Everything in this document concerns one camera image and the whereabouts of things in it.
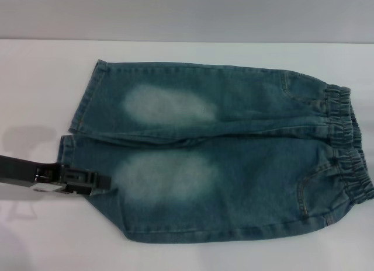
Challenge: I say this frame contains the blue denim shorts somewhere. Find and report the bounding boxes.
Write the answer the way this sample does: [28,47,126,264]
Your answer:
[60,59,374,245]

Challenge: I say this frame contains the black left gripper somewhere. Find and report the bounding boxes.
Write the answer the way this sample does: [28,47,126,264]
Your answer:
[0,154,112,196]

